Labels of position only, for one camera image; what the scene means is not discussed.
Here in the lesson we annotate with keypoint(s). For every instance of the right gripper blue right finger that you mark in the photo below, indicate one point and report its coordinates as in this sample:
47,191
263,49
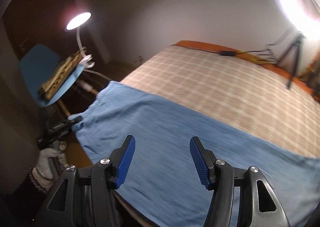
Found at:
204,162

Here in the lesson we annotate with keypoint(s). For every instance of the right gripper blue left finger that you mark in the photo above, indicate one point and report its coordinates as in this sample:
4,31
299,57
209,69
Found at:
121,160

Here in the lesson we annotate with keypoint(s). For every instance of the blue denim pants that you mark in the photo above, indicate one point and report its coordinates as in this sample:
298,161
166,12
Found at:
162,182

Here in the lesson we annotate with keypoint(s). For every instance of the left white gloved hand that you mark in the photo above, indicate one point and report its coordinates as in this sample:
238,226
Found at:
42,173

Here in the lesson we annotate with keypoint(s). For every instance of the yellow patterned folded cloth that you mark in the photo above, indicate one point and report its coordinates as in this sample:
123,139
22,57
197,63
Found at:
63,70

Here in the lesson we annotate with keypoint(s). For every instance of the blue chair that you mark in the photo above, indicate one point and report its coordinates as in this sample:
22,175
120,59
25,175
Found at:
36,68

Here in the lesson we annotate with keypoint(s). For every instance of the beige plaid bed blanket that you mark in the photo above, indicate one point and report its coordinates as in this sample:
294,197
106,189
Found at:
235,92

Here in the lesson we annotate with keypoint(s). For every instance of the white clip desk lamp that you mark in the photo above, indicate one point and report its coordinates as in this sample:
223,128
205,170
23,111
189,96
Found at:
75,23

